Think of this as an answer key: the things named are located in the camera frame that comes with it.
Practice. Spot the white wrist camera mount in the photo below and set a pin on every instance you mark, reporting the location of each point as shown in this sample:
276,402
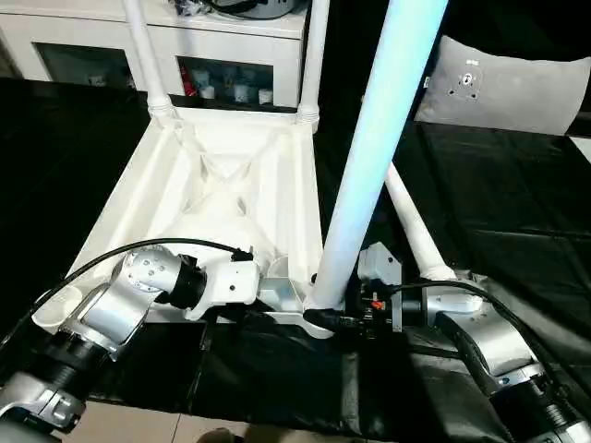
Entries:
378,265
231,286

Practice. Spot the small white jar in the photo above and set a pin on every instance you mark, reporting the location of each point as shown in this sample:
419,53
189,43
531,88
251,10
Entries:
208,91
264,95

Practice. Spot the black crumpled bag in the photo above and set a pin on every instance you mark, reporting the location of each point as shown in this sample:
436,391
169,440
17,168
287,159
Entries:
189,7

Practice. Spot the grey pillow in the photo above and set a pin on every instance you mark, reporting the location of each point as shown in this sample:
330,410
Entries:
517,87

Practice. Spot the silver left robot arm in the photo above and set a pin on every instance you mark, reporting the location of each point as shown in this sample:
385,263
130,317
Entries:
115,304

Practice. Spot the white cabinet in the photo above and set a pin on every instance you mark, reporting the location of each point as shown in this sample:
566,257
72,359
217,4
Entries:
92,27

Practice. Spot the black mat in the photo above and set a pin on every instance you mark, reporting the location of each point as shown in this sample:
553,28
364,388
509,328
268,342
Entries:
508,194

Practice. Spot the red bottle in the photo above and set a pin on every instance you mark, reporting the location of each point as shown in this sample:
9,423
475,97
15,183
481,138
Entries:
188,83

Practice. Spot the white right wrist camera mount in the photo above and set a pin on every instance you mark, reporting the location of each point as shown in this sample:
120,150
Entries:
378,265

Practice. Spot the white plastic table top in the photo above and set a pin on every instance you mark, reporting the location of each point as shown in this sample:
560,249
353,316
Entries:
208,152

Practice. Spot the grey helmet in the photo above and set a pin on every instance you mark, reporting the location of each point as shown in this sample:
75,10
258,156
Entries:
268,7

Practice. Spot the brown round object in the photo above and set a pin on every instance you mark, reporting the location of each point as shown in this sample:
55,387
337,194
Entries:
221,436

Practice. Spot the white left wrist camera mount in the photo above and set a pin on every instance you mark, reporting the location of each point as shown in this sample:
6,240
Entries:
231,286

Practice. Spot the white flat board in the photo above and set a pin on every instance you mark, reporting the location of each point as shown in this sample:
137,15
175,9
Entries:
585,147

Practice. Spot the white plastic table leg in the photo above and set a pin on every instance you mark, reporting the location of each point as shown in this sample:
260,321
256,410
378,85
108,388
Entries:
314,60
383,138
148,60
411,217

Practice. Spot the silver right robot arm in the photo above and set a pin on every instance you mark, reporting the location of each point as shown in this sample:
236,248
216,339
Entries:
489,327

